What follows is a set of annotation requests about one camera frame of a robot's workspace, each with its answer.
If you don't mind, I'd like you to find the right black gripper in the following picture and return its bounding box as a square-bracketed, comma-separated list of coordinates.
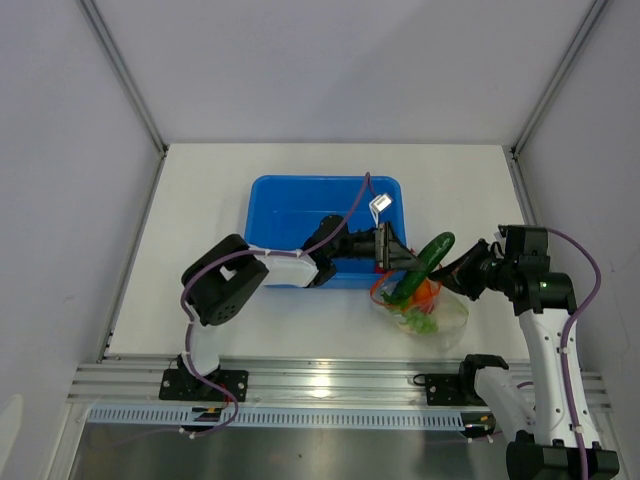
[427, 238, 516, 301]

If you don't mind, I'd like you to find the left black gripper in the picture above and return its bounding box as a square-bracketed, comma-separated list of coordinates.
[329, 222, 425, 271]

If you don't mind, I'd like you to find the dark green cucumber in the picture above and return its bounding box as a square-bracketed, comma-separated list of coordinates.
[381, 231, 456, 305]

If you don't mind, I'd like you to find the orange red mango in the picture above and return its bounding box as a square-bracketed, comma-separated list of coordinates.
[412, 279, 440, 304]

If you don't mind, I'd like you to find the clear zip top bag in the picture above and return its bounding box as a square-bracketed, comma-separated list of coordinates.
[369, 272, 469, 352]

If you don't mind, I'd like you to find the green grape bunch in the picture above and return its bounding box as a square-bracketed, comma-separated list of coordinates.
[399, 308, 439, 335]

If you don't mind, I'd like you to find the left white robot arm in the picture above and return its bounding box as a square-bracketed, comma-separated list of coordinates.
[179, 214, 426, 400]

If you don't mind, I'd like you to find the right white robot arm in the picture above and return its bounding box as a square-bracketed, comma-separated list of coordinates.
[429, 225, 620, 479]

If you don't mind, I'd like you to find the blue plastic bin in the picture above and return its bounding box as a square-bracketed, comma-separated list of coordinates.
[244, 174, 409, 291]

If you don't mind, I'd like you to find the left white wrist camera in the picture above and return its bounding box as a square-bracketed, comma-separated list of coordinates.
[368, 193, 393, 226]

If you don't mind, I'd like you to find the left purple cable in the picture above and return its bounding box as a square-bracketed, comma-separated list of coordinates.
[178, 172, 372, 440]

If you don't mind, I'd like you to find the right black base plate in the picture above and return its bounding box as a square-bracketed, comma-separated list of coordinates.
[412, 373, 486, 407]

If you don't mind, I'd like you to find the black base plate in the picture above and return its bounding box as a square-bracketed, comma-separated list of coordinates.
[412, 373, 486, 407]
[158, 368, 250, 402]

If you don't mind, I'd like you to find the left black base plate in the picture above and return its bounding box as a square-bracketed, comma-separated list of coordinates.
[158, 368, 250, 402]

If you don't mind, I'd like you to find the right aluminium frame post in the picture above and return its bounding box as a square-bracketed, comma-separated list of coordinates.
[511, 0, 611, 161]

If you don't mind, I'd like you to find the aluminium frame post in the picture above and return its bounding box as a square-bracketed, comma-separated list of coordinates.
[77, 0, 168, 156]
[511, 0, 611, 161]

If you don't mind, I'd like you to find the aluminium mounting rail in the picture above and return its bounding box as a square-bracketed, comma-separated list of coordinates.
[66, 355, 609, 405]

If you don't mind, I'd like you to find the left aluminium frame post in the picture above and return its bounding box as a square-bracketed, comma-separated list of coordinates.
[77, 0, 168, 156]

